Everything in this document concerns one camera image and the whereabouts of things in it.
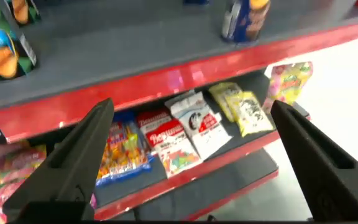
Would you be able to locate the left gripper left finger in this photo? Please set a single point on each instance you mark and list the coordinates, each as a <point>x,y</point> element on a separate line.
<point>73,174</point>

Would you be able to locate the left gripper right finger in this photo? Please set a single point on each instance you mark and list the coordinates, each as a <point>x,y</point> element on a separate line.
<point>325,174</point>

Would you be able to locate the grey and red shop shelf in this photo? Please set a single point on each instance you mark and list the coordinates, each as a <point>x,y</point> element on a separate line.
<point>110,62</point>

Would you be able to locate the blue candy bag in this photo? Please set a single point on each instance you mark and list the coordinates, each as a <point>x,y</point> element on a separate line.
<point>123,155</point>

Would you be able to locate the pink snack bag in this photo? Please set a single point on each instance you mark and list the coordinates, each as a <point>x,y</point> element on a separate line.
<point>8,174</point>

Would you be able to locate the red and white candy bag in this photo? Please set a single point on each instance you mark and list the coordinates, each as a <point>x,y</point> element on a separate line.
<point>174,149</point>
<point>152,119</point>

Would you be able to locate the yellow snack bag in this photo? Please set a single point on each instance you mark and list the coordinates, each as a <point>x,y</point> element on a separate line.
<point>250,113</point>
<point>222,95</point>

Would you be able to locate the pink and yellow candy bag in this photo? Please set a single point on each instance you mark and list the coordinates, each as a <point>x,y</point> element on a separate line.
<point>286,82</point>

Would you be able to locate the white snack bag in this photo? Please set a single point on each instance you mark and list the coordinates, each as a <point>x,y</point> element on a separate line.
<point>180,98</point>
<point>205,127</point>

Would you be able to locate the green and blue snack can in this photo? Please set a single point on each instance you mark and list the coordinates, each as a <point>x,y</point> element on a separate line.
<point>3,53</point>

